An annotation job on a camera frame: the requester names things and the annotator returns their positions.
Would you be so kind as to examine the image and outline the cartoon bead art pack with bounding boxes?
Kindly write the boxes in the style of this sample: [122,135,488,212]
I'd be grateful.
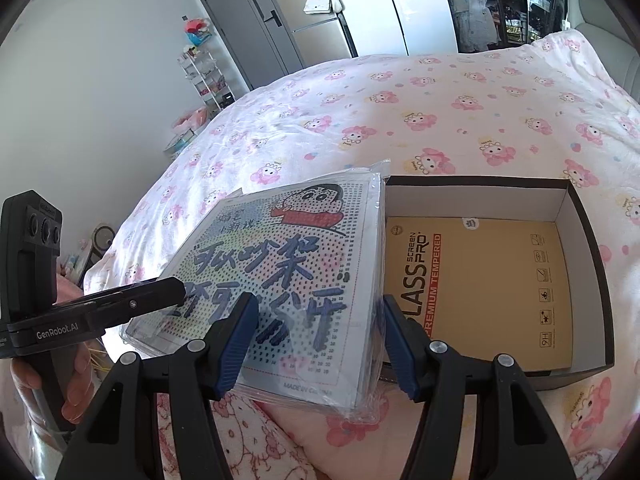
[120,160,390,418]

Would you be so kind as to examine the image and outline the left hand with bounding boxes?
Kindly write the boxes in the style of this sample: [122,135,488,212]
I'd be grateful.
[11,274,94,424]

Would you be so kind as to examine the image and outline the tan tempered glass package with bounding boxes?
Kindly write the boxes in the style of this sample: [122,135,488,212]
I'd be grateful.
[384,217,573,373]

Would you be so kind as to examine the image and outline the dark cardboard storage box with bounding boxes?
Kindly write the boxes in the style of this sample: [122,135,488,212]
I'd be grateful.
[384,176,615,390]

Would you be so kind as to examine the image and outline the pink cartoon bed quilt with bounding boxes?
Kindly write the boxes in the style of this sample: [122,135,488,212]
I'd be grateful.
[84,29,639,479]

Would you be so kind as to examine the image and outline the grey door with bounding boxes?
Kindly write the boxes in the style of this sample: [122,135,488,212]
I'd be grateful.
[201,0,303,90]

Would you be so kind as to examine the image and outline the white handbag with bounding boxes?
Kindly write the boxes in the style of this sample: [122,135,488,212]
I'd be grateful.
[304,0,344,15]

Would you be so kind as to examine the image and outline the white wire shelf rack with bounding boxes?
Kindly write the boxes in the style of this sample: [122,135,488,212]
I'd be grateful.
[178,46,235,119]

